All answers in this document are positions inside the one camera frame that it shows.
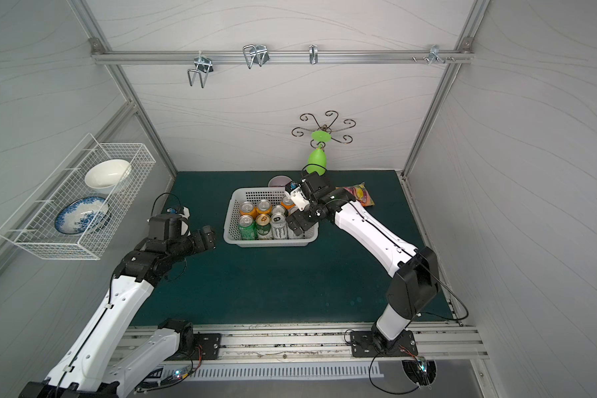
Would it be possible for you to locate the small metal hook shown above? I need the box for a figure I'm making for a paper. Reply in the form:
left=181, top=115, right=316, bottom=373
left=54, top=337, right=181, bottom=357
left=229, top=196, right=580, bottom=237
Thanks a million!
left=308, top=45, right=318, bottom=66

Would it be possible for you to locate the green beer can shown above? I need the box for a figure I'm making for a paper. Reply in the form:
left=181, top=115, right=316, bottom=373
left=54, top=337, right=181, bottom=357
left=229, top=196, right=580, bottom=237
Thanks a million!
left=255, top=214, right=274, bottom=240

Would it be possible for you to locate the right metal hook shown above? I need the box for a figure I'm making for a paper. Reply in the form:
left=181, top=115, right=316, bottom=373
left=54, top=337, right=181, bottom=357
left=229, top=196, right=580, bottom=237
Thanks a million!
left=411, top=45, right=455, bottom=65

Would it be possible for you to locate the colourful snack bag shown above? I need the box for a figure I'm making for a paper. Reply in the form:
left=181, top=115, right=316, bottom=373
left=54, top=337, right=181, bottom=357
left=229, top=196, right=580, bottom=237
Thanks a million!
left=344, top=182, right=375, bottom=207

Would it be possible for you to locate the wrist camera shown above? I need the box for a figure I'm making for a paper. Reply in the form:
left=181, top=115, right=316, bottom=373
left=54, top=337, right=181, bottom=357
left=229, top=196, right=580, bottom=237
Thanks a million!
left=285, top=182, right=309, bottom=212
left=166, top=206, right=190, bottom=236

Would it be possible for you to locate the green Sprite can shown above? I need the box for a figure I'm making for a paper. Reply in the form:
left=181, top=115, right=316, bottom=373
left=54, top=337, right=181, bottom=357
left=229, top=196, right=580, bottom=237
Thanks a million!
left=238, top=214, right=257, bottom=240

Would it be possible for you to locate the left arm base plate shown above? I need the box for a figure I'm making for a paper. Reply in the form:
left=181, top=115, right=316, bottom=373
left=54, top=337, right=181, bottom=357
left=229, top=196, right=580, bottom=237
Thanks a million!
left=194, top=333, right=222, bottom=362

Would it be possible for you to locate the black metal cup stand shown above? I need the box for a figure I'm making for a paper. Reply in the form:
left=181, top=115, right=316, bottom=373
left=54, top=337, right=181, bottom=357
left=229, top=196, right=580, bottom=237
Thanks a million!
left=290, top=109, right=357, bottom=149

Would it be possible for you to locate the orange can back middle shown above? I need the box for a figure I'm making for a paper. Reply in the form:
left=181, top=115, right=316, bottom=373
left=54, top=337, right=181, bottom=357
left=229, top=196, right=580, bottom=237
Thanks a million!
left=256, top=199, right=273, bottom=215

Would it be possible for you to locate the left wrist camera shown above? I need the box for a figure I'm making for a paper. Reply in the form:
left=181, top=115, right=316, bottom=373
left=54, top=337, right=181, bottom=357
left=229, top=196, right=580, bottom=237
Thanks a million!
left=166, top=206, right=190, bottom=236

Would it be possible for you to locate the white ceramic bowl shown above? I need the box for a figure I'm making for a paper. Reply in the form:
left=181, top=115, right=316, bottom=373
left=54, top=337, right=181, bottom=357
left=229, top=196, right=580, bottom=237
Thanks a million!
left=84, top=159, right=132, bottom=195

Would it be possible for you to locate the orange can back left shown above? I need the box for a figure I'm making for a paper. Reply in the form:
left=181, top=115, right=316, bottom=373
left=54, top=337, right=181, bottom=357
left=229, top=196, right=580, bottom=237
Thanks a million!
left=240, top=201, right=258, bottom=219

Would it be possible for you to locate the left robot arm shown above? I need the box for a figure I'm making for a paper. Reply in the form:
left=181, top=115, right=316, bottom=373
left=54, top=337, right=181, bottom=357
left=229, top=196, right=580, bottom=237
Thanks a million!
left=19, top=213, right=216, bottom=397

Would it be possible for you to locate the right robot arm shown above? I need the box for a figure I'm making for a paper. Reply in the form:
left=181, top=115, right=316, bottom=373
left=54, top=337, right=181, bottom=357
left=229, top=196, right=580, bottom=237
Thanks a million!
left=285, top=172, right=441, bottom=352

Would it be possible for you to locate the pink bowl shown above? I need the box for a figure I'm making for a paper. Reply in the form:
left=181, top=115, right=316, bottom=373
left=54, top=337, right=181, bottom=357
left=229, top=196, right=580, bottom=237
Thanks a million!
left=268, top=175, right=292, bottom=187

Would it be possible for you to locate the metal loop hook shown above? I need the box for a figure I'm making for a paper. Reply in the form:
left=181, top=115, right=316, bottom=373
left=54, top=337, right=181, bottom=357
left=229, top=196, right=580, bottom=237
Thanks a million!
left=242, top=44, right=270, bottom=70

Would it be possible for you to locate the aluminium top rail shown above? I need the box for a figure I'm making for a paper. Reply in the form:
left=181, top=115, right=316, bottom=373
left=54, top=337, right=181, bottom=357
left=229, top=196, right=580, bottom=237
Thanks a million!
left=91, top=47, right=475, bottom=66

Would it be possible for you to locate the orange Fanta can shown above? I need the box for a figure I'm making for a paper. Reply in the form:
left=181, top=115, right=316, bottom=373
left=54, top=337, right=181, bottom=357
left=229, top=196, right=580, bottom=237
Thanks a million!
left=280, top=197, right=295, bottom=211

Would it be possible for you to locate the white wire wall basket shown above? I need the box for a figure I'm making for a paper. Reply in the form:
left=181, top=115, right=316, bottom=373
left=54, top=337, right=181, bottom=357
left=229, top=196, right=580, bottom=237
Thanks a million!
left=0, top=134, right=155, bottom=260

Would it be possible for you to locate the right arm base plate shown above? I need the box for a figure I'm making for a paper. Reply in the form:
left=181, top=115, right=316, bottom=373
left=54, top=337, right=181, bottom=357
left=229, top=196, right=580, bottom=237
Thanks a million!
left=346, top=330, right=419, bottom=358

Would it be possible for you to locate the white Monster can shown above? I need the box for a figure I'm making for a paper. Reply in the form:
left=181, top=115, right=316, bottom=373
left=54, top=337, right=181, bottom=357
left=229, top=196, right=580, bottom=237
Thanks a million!
left=270, top=212, right=288, bottom=240

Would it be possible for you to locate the blue patterned plate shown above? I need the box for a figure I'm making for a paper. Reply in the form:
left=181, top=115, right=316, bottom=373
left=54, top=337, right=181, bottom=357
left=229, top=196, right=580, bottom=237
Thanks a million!
left=55, top=197, right=109, bottom=235

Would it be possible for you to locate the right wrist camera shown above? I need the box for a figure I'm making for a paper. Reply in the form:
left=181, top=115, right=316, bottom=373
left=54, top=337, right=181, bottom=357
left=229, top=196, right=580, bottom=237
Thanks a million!
left=285, top=182, right=309, bottom=212

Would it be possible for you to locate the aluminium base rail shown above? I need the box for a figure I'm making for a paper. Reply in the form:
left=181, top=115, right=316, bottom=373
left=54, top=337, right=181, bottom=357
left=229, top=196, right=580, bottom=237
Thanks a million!
left=113, top=322, right=489, bottom=366

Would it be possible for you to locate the white plastic basket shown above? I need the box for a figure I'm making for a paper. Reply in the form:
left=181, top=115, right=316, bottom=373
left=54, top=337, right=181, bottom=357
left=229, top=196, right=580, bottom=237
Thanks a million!
left=223, top=187, right=318, bottom=248

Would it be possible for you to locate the green plastic wine glass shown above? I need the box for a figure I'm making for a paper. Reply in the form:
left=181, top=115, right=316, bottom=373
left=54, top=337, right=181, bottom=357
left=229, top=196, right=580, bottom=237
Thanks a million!
left=304, top=130, right=332, bottom=176

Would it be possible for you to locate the double metal hook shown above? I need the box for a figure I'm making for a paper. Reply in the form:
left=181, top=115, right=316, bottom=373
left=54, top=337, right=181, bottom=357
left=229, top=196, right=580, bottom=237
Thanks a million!
left=187, top=51, right=214, bottom=89

